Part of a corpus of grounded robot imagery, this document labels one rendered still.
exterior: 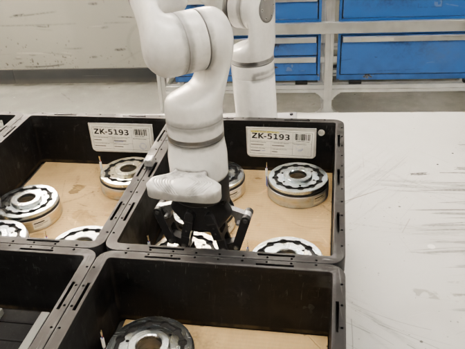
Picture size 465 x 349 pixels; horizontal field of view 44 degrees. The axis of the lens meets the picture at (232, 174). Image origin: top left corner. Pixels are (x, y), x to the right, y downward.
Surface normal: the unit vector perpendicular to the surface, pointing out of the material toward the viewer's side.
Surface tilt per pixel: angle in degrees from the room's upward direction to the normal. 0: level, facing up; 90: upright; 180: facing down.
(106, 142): 90
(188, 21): 36
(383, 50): 90
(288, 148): 90
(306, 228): 0
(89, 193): 0
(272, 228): 0
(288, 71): 90
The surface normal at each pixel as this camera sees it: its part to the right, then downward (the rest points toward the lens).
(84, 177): -0.05, -0.86
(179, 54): 0.47, 0.44
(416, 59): -0.09, 0.51
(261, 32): 0.69, 0.37
